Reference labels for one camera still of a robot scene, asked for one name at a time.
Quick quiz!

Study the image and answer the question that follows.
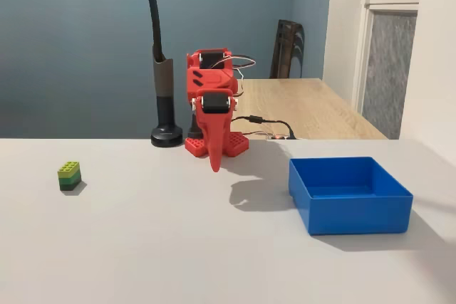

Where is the green yellow block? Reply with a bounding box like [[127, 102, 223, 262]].
[[57, 161, 83, 192]]

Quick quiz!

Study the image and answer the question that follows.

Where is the blue square box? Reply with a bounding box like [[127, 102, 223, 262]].
[[288, 156, 414, 236]]

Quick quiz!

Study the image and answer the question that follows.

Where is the black round base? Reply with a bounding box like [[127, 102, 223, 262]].
[[141, 0, 183, 148]]

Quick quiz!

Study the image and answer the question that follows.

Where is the dark wooden chair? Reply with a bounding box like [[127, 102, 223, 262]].
[[269, 19, 306, 80]]

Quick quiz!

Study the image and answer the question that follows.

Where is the white framed frosted glass door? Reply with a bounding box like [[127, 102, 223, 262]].
[[352, 0, 423, 140]]

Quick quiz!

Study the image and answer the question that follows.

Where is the black power cable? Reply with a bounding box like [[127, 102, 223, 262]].
[[231, 114, 299, 140]]

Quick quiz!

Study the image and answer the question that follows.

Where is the red black white servo wire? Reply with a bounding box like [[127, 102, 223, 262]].
[[209, 55, 257, 98]]

